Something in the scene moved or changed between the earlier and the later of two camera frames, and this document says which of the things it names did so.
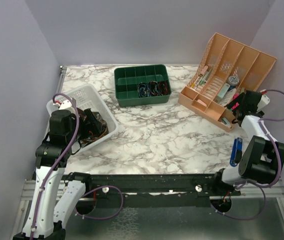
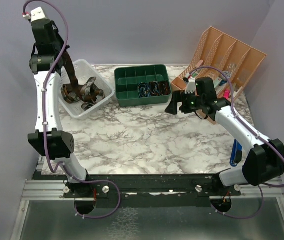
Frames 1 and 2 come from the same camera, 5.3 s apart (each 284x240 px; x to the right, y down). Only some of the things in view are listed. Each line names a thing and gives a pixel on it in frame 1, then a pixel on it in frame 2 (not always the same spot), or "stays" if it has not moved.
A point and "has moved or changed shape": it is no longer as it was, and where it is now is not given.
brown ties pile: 91,126 to 87,94
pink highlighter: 237,104 to 226,93
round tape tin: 233,80 to 227,74
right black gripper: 239,99 to 179,96
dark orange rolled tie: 153,88 stays
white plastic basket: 85,97 to 83,70
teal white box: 218,98 to 219,82
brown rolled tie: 164,89 stays
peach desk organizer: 228,70 has moved or changed shape
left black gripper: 93,127 to 61,44
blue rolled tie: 143,90 stays
